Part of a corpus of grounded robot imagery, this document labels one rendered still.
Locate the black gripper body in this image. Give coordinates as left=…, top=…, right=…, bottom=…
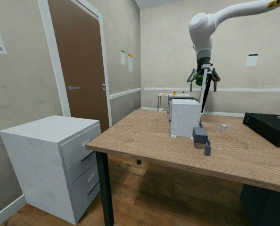
left=197, top=58, right=210, bottom=76

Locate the grey cylinder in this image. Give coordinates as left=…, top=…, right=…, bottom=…
left=221, top=125, right=227, bottom=131

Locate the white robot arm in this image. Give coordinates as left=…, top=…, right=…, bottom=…
left=189, top=0, right=280, bottom=62

